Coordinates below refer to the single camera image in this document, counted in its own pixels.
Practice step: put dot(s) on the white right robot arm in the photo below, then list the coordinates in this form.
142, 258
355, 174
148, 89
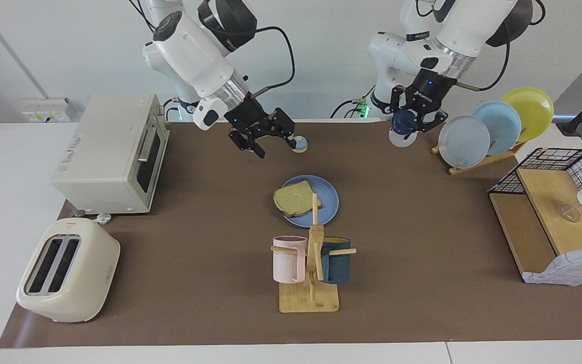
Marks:
195, 55

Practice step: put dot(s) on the pink ribbed mug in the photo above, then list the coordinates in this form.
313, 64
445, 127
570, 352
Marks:
286, 263

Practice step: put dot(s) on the cream two-slot toaster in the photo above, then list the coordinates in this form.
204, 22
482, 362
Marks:
86, 273

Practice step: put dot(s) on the white power plug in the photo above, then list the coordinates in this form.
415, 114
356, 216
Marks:
103, 218

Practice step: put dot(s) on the pale grey plate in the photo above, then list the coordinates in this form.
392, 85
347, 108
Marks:
464, 141

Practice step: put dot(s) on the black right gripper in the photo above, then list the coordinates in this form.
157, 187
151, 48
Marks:
248, 117

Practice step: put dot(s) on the wooden mug tree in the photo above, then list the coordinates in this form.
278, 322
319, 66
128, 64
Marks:
308, 301

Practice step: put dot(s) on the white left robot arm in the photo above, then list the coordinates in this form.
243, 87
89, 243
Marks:
473, 25

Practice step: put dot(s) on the wooden plate rack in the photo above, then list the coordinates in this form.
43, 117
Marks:
478, 166

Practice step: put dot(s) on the dark teal mug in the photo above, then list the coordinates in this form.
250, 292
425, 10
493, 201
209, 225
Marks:
336, 265

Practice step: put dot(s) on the seasoning bottle with blue cap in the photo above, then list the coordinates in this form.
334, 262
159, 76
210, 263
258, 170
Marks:
402, 122

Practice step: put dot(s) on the white toaster oven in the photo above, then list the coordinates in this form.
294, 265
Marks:
104, 151

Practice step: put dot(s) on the yellow plate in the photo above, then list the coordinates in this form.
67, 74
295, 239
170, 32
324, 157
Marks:
531, 111

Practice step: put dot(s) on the small blue call bell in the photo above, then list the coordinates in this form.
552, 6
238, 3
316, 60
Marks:
300, 146

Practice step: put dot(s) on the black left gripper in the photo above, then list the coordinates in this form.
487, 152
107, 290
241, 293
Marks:
430, 91

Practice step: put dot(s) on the small clear glass piece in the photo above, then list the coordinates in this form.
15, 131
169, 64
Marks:
570, 212

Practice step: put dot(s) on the blue round plate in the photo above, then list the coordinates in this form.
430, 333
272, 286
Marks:
329, 197

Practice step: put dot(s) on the white wall socket strip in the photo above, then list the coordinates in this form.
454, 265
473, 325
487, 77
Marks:
43, 111

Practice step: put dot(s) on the toasted bread slice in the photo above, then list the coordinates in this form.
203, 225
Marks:
296, 199

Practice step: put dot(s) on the brown table mat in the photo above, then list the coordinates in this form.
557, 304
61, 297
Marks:
195, 227

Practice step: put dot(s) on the light blue plate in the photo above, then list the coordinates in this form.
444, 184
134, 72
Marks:
500, 126

